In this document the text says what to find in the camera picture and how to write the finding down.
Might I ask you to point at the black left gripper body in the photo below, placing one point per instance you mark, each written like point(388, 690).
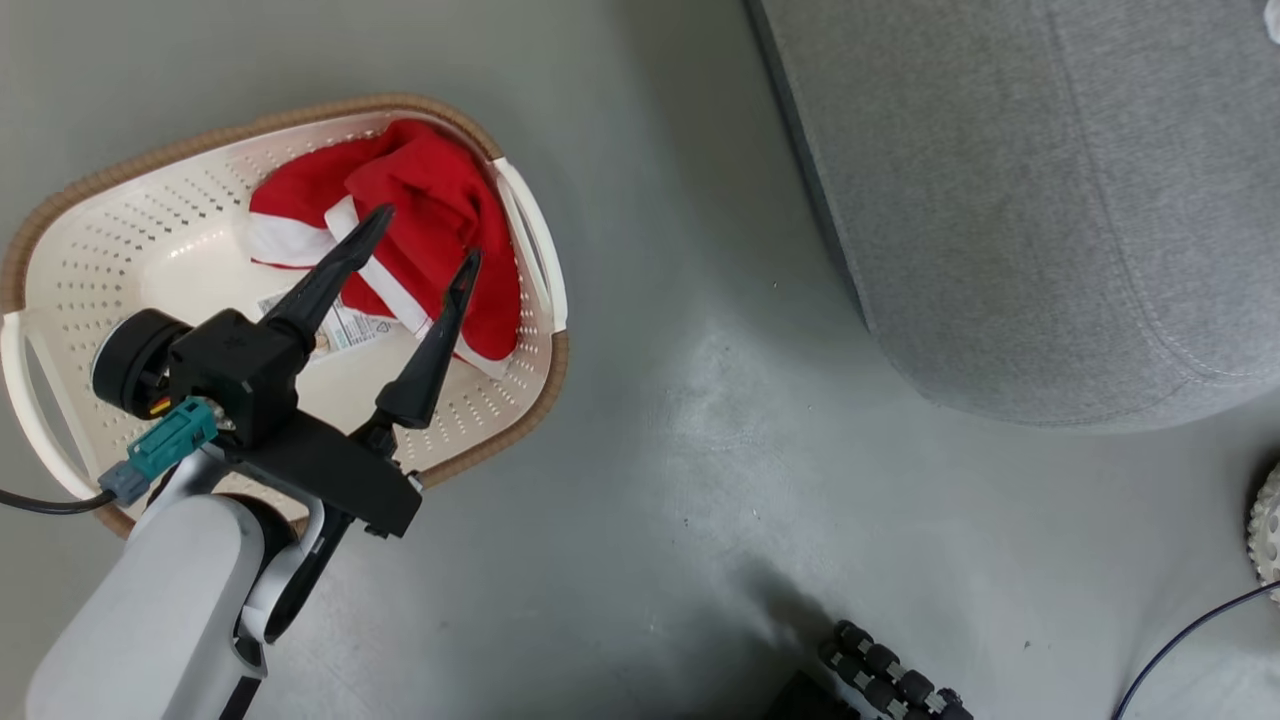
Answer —
point(250, 375)

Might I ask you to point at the grey fabric sofa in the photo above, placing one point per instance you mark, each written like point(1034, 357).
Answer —
point(1000, 200)

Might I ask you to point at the white studded round object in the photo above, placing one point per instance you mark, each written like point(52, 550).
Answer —
point(1268, 530)

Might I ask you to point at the white paper basket label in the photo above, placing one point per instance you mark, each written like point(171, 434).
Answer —
point(355, 325)

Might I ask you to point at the white perforated laundry basket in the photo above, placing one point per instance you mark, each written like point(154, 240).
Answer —
point(130, 250)

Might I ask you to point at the red trousers with white stripe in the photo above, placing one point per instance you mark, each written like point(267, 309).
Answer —
point(430, 190)

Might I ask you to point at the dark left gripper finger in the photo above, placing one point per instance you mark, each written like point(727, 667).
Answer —
point(325, 280)
point(430, 360)

